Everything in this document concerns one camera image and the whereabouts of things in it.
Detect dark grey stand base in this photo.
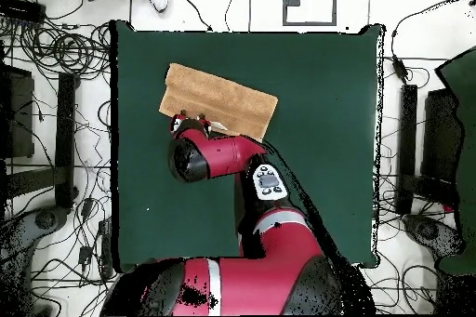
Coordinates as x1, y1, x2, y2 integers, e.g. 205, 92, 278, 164
403, 213, 466, 258
0, 205, 70, 270

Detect black stand leg frame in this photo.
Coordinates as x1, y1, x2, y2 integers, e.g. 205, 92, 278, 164
0, 72, 79, 209
394, 84, 464, 216

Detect dark green table cloth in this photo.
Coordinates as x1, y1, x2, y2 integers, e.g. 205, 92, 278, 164
110, 20, 386, 274

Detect coiled black cables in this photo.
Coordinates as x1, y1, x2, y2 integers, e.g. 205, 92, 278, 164
18, 20, 112, 76

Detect tan terry towel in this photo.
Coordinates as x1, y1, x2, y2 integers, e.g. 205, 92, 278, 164
158, 62, 279, 143

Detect black power strip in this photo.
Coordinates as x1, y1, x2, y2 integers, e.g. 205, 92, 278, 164
0, 0, 46, 23
98, 219, 114, 277

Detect black box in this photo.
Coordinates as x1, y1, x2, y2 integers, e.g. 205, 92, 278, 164
0, 63, 35, 159
421, 87, 464, 184

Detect black cable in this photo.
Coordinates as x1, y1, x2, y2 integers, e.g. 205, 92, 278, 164
171, 0, 214, 33

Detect black power adapter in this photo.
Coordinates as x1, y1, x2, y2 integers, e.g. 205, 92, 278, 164
77, 244, 93, 268
391, 54, 410, 84
80, 197, 95, 219

